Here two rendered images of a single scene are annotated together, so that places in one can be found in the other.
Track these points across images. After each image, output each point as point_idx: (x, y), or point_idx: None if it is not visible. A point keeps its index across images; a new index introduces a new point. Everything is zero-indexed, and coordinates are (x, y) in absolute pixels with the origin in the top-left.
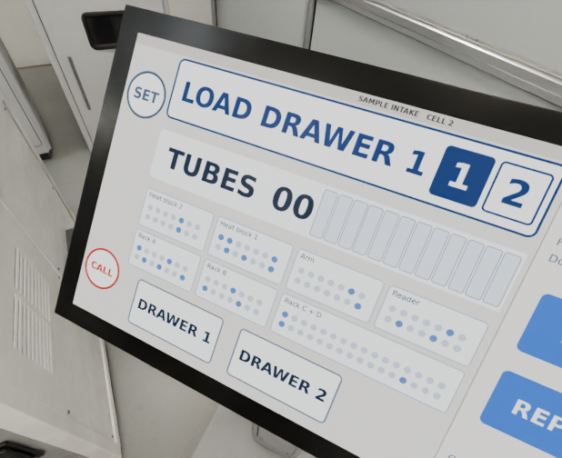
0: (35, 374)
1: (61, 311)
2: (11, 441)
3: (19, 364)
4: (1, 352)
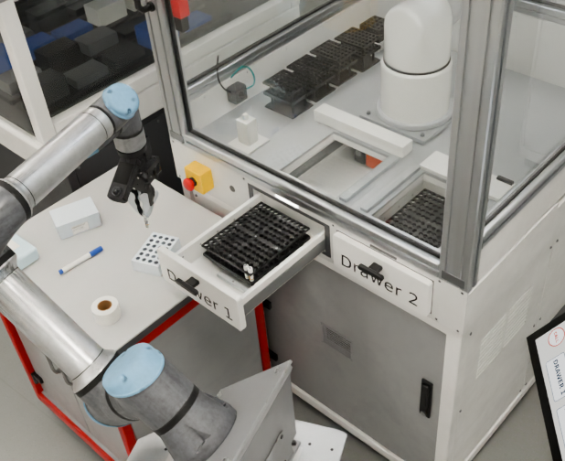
0: (473, 367)
1: (528, 338)
2: (432, 387)
3: (474, 352)
4: (477, 337)
